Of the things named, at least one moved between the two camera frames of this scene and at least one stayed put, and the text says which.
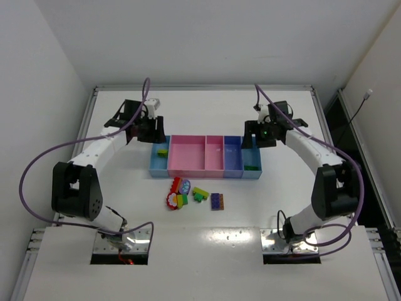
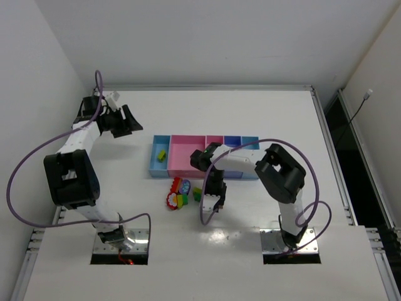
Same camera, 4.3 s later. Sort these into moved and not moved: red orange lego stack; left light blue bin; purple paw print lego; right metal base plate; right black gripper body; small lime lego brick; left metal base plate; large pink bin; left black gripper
Moved: left black gripper; small lime lego brick; right black gripper body
Not moved: right metal base plate; large pink bin; purple paw print lego; red orange lego stack; left light blue bin; left metal base plate
